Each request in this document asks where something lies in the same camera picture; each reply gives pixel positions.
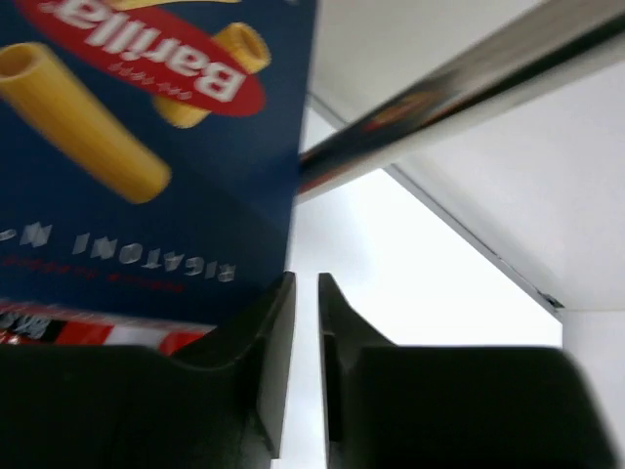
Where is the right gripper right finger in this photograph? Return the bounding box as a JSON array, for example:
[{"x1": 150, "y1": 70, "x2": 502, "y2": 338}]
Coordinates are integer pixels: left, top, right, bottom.
[{"x1": 318, "y1": 274, "x2": 620, "y2": 468}]

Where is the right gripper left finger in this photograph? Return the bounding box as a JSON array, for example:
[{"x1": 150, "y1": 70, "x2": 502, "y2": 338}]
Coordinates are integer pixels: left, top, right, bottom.
[{"x1": 1, "y1": 273, "x2": 296, "y2": 468}]

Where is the dark blue Barilla pasta box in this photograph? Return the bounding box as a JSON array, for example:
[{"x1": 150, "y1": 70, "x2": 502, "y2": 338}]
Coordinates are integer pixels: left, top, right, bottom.
[{"x1": 1, "y1": 0, "x2": 316, "y2": 325}]

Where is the white two-tier shelf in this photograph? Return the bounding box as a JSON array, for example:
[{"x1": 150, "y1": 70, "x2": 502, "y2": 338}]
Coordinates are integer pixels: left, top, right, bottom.
[{"x1": 292, "y1": 0, "x2": 625, "y2": 206}]

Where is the red spaghetti bag back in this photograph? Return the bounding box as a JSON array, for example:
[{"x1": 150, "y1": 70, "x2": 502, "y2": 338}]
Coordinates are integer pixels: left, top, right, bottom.
[{"x1": 1, "y1": 298, "x2": 215, "y2": 356}]

